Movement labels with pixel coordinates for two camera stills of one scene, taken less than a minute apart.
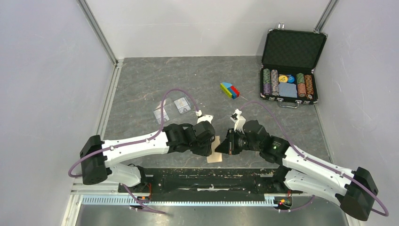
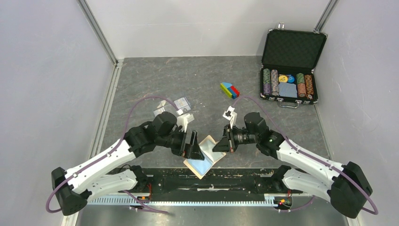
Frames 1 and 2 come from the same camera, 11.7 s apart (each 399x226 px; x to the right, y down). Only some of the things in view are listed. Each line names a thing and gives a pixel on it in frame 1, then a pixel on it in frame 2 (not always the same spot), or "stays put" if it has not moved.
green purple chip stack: (267, 81) stays put
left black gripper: (206, 150) → (195, 151)
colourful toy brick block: (231, 91) stays put
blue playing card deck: (287, 90) stays put
